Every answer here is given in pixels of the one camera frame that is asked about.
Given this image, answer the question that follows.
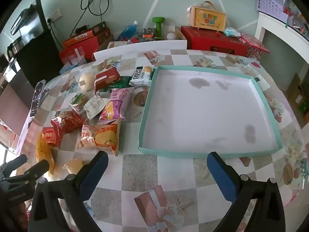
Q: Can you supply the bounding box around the blue plastic bag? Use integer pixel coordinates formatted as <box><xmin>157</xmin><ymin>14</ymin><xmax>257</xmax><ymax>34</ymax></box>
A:
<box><xmin>115</xmin><ymin>21</ymin><xmax>138</xmax><ymax>41</ymax></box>

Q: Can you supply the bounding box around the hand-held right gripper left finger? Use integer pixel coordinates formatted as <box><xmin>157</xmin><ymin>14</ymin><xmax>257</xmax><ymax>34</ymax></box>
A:
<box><xmin>28</xmin><ymin>151</ymin><xmax>109</xmax><ymax>232</ymax></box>

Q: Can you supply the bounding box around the red gold-print snack packet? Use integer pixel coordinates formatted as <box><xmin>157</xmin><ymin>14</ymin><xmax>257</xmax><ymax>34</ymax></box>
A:
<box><xmin>42</xmin><ymin>126</ymin><xmax>64</xmax><ymax>148</ymax></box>

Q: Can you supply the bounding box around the green label round cake packet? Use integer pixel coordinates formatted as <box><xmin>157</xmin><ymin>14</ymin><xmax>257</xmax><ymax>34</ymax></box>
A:
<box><xmin>68</xmin><ymin>92</ymin><xmax>88</xmax><ymax>113</ymax></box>

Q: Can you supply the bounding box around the crumpled red snack packet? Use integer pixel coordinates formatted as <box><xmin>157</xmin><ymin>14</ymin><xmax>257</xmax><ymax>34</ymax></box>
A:
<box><xmin>50</xmin><ymin>109</ymin><xmax>84</xmax><ymax>134</ymax></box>

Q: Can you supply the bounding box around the white wall socket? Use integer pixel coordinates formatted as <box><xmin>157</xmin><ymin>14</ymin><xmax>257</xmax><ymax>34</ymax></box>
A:
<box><xmin>46</xmin><ymin>8</ymin><xmax>62</xmax><ymax>22</ymax></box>

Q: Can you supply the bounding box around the green and white snack packet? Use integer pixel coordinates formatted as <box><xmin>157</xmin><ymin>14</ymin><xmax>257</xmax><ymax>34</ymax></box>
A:
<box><xmin>129</xmin><ymin>66</ymin><xmax>155</xmax><ymax>88</ymax></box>

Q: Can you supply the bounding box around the black cabinet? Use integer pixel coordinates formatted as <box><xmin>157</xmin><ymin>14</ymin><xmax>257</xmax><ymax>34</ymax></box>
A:
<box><xmin>14</xmin><ymin>28</ymin><xmax>64</xmax><ymax>89</ymax></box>

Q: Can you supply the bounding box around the shallow teal tray box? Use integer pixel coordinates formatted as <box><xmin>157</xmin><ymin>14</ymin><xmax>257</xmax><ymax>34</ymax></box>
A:
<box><xmin>138</xmin><ymin>65</ymin><xmax>283</xmax><ymax>159</ymax></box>

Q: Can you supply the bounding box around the pile of small toys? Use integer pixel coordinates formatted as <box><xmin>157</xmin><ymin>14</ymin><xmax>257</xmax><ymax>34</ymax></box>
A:
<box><xmin>134</xmin><ymin>27</ymin><xmax>157</xmax><ymax>41</ymax></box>

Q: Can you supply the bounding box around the black cable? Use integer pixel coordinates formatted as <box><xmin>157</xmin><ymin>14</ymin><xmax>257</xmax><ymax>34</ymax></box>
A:
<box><xmin>71</xmin><ymin>0</ymin><xmax>111</xmax><ymax>33</ymax></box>

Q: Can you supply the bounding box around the clear yellowish packet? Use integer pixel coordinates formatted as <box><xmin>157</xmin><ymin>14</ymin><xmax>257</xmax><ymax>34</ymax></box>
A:
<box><xmin>63</xmin><ymin>158</ymin><xmax>84</xmax><ymax>176</ymax></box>

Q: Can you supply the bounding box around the light blue face mask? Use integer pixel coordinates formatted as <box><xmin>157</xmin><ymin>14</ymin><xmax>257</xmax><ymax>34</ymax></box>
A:
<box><xmin>223</xmin><ymin>27</ymin><xmax>241</xmax><ymax>38</ymax></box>

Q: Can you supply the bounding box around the red snack box pack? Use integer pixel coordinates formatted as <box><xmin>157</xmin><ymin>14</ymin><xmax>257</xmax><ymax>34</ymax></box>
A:
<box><xmin>94</xmin><ymin>67</ymin><xmax>121</xmax><ymax>93</ymax></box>

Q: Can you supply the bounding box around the yellow wooden handle box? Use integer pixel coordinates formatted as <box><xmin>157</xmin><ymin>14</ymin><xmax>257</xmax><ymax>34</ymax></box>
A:
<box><xmin>186</xmin><ymin>1</ymin><xmax>227</xmax><ymax>32</ymax></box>

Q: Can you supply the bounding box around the white shelf unit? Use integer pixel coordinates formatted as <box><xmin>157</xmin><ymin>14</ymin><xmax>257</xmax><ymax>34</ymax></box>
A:
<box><xmin>255</xmin><ymin>12</ymin><xmax>309</xmax><ymax>66</ymax></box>

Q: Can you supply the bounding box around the orange carton box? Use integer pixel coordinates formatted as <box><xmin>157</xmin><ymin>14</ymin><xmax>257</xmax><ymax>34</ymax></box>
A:
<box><xmin>62</xmin><ymin>22</ymin><xmax>107</xmax><ymax>49</ymax></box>

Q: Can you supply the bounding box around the green dumbbell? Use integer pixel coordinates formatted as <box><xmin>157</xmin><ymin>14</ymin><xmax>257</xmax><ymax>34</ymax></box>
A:
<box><xmin>152</xmin><ymin>17</ymin><xmax>165</xmax><ymax>40</ymax></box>

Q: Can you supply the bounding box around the dark green snack packet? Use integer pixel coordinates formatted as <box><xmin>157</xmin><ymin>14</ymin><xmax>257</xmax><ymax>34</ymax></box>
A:
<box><xmin>99</xmin><ymin>76</ymin><xmax>133</xmax><ymax>93</ymax></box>

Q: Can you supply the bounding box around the clear plastic box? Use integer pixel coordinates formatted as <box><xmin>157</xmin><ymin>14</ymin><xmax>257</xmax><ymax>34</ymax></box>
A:
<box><xmin>65</xmin><ymin>48</ymin><xmax>85</xmax><ymax>64</ymax></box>

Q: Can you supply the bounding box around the pink purple snack packet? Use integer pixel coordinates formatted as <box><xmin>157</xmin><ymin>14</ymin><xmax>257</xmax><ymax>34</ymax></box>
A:
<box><xmin>98</xmin><ymin>87</ymin><xmax>136</xmax><ymax>123</ymax></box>

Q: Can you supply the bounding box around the round bun in clear wrapper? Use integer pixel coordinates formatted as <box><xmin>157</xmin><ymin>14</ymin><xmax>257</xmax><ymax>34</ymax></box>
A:
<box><xmin>79</xmin><ymin>72</ymin><xmax>95</xmax><ymax>92</ymax></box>

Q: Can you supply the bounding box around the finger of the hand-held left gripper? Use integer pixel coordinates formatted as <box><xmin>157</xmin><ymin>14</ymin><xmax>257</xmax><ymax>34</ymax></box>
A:
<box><xmin>3</xmin><ymin>159</ymin><xmax>50</xmax><ymax>184</ymax></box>
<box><xmin>0</xmin><ymin>154</ymin><xmax>28</xmax><ymax>174</ymax></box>

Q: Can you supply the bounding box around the black power adapter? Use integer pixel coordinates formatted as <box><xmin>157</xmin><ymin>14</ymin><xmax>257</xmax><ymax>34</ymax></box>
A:
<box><xmin>75</xmin><ymin>24</ymin><xmax>91</xmax><ymax>33</ymax></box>

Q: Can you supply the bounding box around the red patterned gift box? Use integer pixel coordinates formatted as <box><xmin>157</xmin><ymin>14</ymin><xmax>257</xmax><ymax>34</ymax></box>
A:
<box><xmin>241</xmin><ymin>33</ymin><xmax>270</xmax><ymax>61</ymax></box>

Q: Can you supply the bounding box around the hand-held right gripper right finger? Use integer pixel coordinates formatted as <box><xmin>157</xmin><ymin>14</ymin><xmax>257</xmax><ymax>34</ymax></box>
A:
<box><xmin>206</xmin><ymin>152</ymin><xmax>286</xmax><ymax>232</ymax></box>

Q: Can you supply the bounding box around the cream card box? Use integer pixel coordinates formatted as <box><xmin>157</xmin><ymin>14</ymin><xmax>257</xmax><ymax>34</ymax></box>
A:
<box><xmin>107</xmin><ymin>41</ymin><xmax>128</xmax><ymax>49</ymax></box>

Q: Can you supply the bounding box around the brown cardboard box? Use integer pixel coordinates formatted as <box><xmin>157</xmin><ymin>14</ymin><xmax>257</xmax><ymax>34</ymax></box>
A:
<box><xmin>286</xmin><ymin>73</ymin><xmax>309</xmax><ymax>113</ymax></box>

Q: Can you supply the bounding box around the large red carton box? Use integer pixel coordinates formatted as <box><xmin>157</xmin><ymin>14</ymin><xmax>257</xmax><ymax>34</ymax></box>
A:
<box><xmin>59</xmin><ymin>28</ymin><xmax>115</xmax><ymax>66</ymax></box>

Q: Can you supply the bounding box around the smartphone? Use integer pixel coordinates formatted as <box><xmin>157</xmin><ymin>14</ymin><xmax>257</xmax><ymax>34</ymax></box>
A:
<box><xmin>28</xmin><ymin>79</ymin><xmax>47</xmax><ymax>120</ymax></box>

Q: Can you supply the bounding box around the yellow snack packet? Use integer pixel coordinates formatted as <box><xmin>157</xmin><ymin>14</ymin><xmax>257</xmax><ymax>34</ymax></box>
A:
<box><xmin>36</xmin><ymin>132</ymin><xmax>55</xmax><ymax>176</ymax></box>

